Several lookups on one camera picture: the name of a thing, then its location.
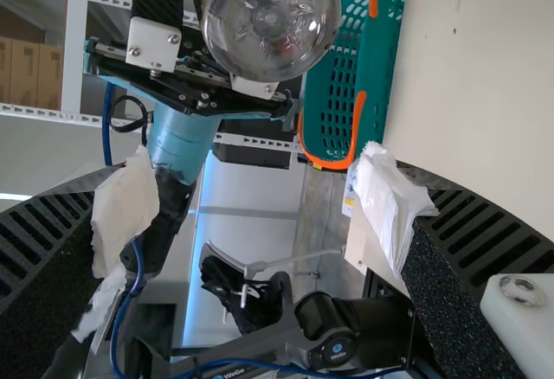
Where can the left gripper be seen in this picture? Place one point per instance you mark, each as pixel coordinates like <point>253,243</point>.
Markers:
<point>182,136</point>

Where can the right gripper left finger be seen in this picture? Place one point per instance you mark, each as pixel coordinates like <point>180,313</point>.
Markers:
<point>47,275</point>

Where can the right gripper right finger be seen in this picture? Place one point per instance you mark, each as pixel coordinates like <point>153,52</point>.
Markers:
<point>459,266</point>

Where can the dark coffee bottle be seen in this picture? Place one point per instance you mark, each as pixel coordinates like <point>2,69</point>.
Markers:
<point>268,20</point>

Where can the teal shopping basket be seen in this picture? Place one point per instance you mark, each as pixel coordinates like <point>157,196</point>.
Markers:
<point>346,72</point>

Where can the white metal shelf rack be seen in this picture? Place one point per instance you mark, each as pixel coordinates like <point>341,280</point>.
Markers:
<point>74,50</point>

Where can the cardboard box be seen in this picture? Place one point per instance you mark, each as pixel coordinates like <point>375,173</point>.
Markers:
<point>25,72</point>
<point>51,76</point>

